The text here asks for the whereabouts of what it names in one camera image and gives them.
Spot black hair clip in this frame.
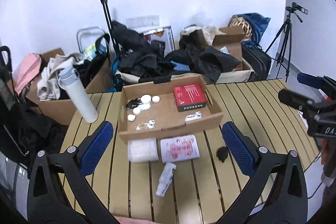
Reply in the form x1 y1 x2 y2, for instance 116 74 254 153
216 146 229 162

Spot white wet wipes pack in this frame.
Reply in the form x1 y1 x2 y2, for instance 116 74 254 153
127 138 159 162

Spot red and green box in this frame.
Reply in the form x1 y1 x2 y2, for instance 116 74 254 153
173 84 207 112

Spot pink cartoon tissue pack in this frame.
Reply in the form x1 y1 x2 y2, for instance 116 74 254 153
159 135 200 163

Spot white spray bottle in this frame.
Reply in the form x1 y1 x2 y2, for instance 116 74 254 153
155 162 176 197

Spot black usb cable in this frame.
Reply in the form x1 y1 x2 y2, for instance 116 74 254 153
126 98 144 111

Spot small white round jar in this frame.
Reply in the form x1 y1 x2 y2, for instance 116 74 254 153
141 94 151 104

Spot yellow eraser block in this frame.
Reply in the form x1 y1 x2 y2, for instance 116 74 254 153
135 123 148 131

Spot white charger plug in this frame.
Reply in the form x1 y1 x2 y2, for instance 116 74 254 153
148 120 155 128

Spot white jar lid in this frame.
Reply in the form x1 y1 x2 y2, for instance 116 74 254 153
152 96 160 103

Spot black suitcase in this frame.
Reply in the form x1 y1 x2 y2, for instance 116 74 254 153
242 45 272 82

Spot black stroller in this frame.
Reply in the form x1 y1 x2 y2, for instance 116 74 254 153
1 46 66 168

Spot large floor cardboard box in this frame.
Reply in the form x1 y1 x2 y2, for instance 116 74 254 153
20 48 112 126

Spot blue bag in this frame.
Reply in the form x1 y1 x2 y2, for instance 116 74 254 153
241 12 271 50

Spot small label sticker pack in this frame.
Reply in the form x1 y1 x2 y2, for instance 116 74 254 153
185 111 202 123

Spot wicker basket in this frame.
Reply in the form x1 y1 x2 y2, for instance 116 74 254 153
228 15 253 42

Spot beige clothes pile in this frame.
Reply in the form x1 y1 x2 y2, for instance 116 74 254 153
37 52 85 101

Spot white thermos bottle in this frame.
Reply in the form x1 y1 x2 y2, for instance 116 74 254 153
58 65 98 123

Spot brown cardboard tray box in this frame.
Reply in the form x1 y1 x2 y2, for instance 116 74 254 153
118 75 223 143

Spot pink bag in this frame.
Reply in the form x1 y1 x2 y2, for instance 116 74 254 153
13 53 42 95

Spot black clothes pile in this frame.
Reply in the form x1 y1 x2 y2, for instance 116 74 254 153
112 20 242 83

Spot black camera tripod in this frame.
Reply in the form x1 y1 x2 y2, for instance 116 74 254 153
265 2 308 82

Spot black folding cart handle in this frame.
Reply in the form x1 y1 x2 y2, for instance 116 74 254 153
100 0 120 55

